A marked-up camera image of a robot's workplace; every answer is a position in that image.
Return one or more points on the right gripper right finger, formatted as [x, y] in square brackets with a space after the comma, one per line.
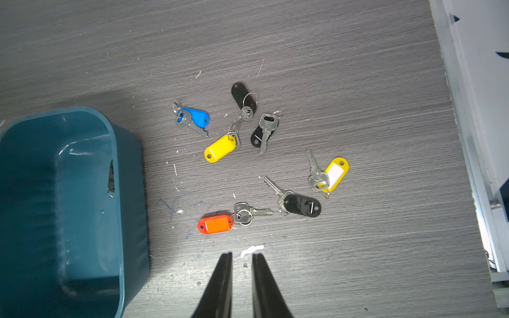
[267, 298]

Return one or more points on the yellow white tag key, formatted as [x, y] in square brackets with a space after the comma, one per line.
[326, 181]

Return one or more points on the blue tag key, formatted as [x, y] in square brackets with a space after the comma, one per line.
[191, 118]

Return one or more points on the red tag key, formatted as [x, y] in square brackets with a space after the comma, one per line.
[242, 215]

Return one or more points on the black tag key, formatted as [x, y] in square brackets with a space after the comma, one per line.
[268, 123]
[245, 99]
[111, 181]
[290, 202]

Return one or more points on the teal plastic storage box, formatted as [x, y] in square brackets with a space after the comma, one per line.
[68, 249]

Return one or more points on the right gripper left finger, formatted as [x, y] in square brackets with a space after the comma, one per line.
[216, 301]

